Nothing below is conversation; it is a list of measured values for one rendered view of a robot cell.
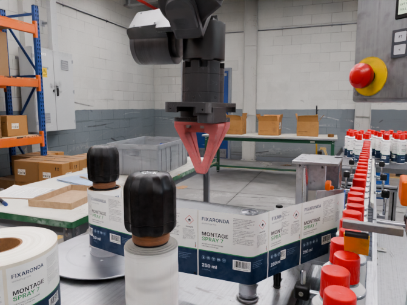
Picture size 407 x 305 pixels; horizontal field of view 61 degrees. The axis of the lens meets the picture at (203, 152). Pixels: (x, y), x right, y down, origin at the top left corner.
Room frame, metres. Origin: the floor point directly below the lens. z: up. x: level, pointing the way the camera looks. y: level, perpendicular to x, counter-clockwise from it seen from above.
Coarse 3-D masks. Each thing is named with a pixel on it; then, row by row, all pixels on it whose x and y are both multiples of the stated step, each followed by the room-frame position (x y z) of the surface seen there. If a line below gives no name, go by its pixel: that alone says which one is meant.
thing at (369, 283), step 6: (372, 264) 0.66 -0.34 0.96; (366, 270) 0.66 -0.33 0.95; (372, 270) 0.64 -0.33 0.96; (366, 276) 0.62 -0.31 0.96; (372, 276) 0.61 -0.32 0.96; (366, 282) 0.59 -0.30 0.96; (372, 282) 0.59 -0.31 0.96; (366, 288) 0.57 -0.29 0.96; (372, 288) 0.57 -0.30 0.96; (366, 294) 0.55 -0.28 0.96; (372, 294) 0.55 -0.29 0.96; (366, 300) 0.53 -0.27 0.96; (372, 300) 0.53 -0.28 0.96
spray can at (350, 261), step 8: (336, 256) 0.43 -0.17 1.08; (344, 256) 0.43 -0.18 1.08; (352, 256) 0.43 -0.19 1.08; (336, 264) 0.43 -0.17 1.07; (344, 264) 0.42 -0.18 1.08; (352, 264) 0.42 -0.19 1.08; (352, 272) 0.42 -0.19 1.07; (352, 280) 0.42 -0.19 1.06; (352, 288) 0.42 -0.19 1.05; (360, 288) 0.42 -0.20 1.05; (360, 296) 0.41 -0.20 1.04; (360, 304) 0.41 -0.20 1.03
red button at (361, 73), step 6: (354, 66) 0.55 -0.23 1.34; (360, 66) 0.53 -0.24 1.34; (366, 66) 0.53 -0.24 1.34; (354, 72) 0.54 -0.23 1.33; (360, 72) 0.53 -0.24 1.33; (366, 72) 0.53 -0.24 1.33; (372, 72) 0.53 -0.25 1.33; (354, 78) 0.54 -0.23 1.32; (360, 78) 0.53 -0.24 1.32; (366, 78) 0.53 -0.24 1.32; (372, 78) 0.53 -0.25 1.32; (354, 84) 0.54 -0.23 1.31; (360, 84) 0.53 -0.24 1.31; (366, 84) 0.53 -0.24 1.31
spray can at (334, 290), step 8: (328, 288) 0.35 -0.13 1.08; (336, 288) 0.35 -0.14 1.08; (344, 288) 0.35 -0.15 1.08; (328, 296) 0.34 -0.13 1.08; (336, 296) 0.33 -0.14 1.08; (344, 296) 0.33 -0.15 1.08; (352, 296) 0.33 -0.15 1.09; (328, 304) 0.33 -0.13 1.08; (336, 304) 0.33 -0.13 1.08; (344, 304) 0.33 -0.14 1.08; (352, 304) 0.33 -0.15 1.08
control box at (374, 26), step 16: (368, 0) 0.56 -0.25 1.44; (384, 0) 0.54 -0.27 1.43; (368, 16) 0.56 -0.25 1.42; (384, 16) 0.54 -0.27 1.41; (368, 32) 0.56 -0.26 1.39; (384, 32) 0.53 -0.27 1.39; (368, 48) 0.56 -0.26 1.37; (384, 48) 0.53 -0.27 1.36; (384, 64) 0.53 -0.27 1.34; (400, 64) 0.51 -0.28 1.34; (384, 80) 0.53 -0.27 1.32; (400, 80) 0.51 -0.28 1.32; (352, 96) 0.58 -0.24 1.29; (368, 96) 0.55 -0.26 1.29; (384, 96) 0.53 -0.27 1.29; (400, 96) 0.51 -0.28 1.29
